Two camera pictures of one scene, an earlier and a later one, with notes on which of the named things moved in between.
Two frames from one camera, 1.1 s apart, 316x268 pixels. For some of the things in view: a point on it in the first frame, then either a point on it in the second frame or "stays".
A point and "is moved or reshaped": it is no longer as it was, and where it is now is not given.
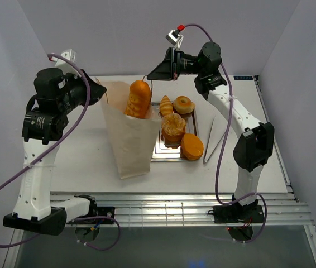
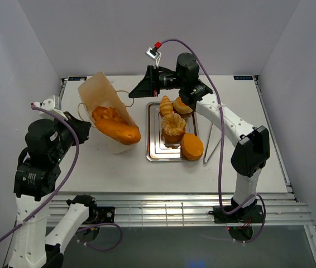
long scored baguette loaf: x=139 y=99 → x=124 y=133
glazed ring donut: x=183 y=104 stays
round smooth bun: x=192 y=147 stays
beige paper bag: x=134 y=139 is moved or reshaped
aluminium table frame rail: x=192 y=209 stays
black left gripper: x=96 y=91 → x=81 y=128
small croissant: x=166 y=105 stays
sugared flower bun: x=173 y=127 stays
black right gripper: x=169 y=69 → x=149 y=86
